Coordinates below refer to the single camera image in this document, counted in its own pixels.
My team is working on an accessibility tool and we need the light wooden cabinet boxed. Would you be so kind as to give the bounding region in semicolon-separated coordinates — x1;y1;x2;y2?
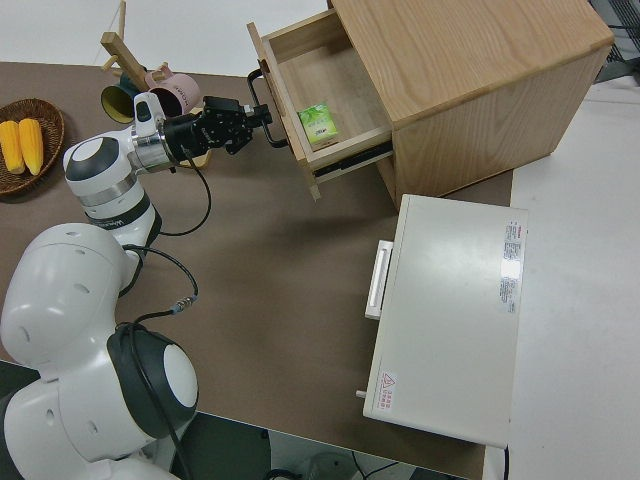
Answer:
327;0;615;201

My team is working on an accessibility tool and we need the wooden mug tree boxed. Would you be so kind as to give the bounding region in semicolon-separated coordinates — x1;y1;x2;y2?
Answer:
99;0;214;170

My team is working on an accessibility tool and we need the green paper box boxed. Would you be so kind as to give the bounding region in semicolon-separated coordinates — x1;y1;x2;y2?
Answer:
297;102;342;147

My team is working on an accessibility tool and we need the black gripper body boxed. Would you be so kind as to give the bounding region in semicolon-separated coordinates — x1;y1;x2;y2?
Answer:
163;96;252;162

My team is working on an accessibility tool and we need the wooden drawer with black handle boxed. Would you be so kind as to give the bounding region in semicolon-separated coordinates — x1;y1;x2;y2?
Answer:
246;9;396;202

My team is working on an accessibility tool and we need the round wicker basket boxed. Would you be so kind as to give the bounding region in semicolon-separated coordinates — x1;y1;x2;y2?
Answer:
0;98;66;196

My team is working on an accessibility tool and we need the yellow corn cob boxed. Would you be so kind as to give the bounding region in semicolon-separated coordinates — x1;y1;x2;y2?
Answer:
0;120;24;175
18;118;45;176

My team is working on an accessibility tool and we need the dark metal frame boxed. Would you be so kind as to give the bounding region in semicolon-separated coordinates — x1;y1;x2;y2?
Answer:
592;0;640;89

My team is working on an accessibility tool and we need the white toaster oven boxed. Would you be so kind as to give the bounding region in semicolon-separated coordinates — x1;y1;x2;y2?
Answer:
355;193;530;449

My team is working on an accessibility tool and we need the dark teal mug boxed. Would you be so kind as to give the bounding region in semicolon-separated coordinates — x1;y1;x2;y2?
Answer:
100;69;147;125

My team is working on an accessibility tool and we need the pink mug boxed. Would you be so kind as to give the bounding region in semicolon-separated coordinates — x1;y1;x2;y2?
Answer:
144;71;202;117

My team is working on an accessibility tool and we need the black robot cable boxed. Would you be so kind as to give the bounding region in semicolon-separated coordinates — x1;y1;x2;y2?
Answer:
117;147;214;480

